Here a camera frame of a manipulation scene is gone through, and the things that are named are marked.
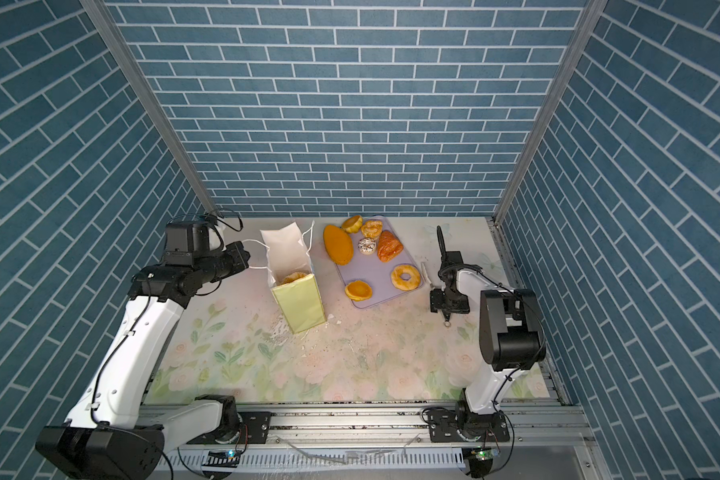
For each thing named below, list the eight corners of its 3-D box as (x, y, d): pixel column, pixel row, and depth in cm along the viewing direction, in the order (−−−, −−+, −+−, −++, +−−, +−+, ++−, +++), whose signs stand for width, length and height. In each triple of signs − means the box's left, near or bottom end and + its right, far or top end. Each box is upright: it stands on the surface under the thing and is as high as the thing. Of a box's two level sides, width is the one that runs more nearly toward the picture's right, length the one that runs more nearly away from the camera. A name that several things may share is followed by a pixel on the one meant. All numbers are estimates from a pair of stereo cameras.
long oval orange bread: (338, 271, 106) (337, 264, 103) (319, 236, 117) (318, 229, 114) (361, 261, 109) (361, 255, 106) (340, 228, 119) (339, 221, 116)
